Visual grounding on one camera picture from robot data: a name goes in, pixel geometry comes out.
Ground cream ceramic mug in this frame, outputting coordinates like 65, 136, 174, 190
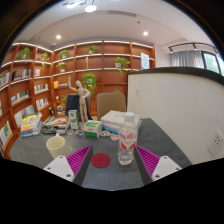
46, 134, 65, 158

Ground brown chair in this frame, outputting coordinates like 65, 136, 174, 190
96, 92, 126, 120

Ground wooden bookshelf wall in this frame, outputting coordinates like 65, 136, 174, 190
0, 40, 155, 158

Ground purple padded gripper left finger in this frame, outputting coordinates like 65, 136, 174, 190
44, 145, 92, 182

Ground clear plastic water bottle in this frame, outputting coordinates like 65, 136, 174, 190
118, 112, 138, 165

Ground dark blue chair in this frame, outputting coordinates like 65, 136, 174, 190
65, 94, 92, 120

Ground magazines on table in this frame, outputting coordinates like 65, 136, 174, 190
42, 116, 70, 134

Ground wooden artist mannequin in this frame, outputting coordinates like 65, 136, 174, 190
68, 78, 90, 124

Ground hanging green plant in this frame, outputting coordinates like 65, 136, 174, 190
82, 73, 97, 97

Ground stack of white books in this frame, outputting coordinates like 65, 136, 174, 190
101, 110, 142, 133

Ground green white tissue box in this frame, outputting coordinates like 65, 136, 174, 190
84, 120, 102, 138

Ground green white carton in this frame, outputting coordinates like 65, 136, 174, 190
68, 110, 79, 129

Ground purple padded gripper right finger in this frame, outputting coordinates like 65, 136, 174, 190
135, 146, 181, 182

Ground white wall socket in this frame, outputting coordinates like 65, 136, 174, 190
208, 130, 224, 156

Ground white window curtain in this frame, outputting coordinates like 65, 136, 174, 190
170, 50, 204, 69

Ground stack of colourful books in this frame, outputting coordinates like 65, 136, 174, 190
20, 112, 42, 137

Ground red round coaster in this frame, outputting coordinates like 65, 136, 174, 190
91, 153, 111, 168

